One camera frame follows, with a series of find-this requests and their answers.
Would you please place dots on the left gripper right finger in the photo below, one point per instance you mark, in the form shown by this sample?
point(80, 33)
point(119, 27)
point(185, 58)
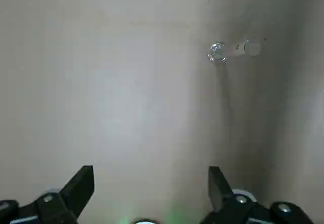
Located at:
point(227, 203)

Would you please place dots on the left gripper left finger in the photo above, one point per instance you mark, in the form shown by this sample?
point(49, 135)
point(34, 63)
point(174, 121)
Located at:
point(63, 203)

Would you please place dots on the clear glass graduated cylinder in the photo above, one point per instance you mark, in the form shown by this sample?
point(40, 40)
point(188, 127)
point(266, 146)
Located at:
point(217, 51)

